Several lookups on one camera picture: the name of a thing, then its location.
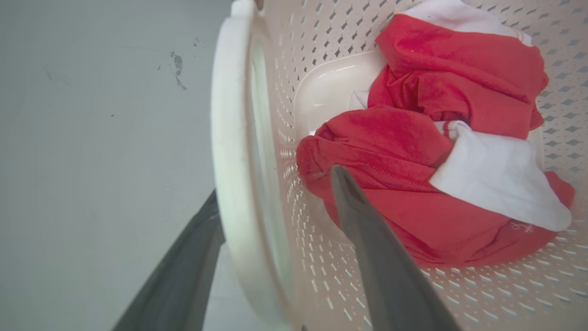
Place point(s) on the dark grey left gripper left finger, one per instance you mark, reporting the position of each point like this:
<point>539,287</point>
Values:
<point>177,280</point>

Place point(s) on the red and white garment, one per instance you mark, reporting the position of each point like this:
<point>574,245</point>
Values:
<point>413,184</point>

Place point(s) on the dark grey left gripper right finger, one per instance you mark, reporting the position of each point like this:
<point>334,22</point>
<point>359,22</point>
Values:
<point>390,271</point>

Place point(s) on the white perforated plastic laundry basket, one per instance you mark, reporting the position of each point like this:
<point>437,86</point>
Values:
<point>317,285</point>

